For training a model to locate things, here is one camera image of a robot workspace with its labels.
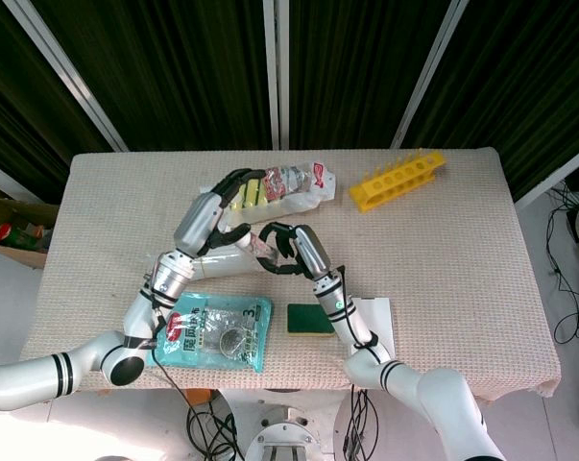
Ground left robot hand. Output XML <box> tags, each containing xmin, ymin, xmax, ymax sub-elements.
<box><xmin>173</xmin><ymin>167</ymin><xmax>270</xmax><ymax>257</ymax></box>

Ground green yellow scouring sponge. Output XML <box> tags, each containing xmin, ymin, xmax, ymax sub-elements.
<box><xmin>286</xmin><ymin>303</ymin><xmax>337</xmax><ymax>337</ymax></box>

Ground yellow test tube rack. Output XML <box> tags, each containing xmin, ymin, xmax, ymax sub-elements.
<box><xmin>349</xmin><ymin>149</ymin><xmax>447</xmax><ymax>213</ymax></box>

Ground black cable bundle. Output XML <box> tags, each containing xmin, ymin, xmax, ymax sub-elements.
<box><xmin>185</xmin><ymin>389</ymin><xmax>247</xmax><ymax>461</ymax></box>

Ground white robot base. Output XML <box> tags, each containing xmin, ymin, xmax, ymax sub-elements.
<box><xmin>219</xmin><ymin>387</ymin><xmax>362</xmax><ymax>461</ymax></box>

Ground cardboard box with items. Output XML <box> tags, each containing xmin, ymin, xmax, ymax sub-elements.
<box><xmin>0</xmin><ymin>178</ymin><xmax>60</xmax><ymax>268</ymax></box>

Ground teal packaged cloth bag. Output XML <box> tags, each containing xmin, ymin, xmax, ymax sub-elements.
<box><xmin>146</xmin><ymin>291</ymin><xmax>275</xmax><ymax>375</ymax></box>

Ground beige woven tablecloth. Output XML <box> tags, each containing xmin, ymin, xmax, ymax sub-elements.
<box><xmin>18</xmin><ymin>147</ymin><xmax>562</xmax><ymax>398</ymax></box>

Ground white paper sheet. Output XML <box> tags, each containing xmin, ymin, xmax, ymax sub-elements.
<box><xmin>350</xmin><ymin>296</ymin><xmax>398</xmax><ymax>359</ymax></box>

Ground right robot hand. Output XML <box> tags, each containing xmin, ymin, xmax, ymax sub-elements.
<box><xmin>254</xmin><ymin>221</ymin><xmax>335</xmax><ymax>279</ymax></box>

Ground clear bag of sponges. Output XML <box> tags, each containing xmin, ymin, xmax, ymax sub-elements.
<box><xmin>198</xmin><ymin>161</ymin><xmax>339</xmax><ymax>223</ymax></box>

